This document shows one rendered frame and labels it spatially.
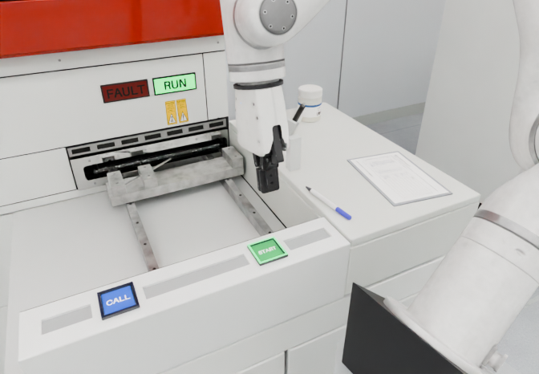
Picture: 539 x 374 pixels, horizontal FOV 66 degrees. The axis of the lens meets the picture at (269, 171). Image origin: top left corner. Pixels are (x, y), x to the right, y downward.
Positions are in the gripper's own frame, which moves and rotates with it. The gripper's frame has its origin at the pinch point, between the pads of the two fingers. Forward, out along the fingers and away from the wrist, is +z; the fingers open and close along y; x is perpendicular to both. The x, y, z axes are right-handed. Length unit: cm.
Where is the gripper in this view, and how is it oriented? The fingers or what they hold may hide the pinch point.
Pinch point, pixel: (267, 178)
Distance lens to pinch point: 67.4
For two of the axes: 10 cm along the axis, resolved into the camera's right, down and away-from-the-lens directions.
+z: 0.9, 9.4, 3.3
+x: 9.0, -2.2, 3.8
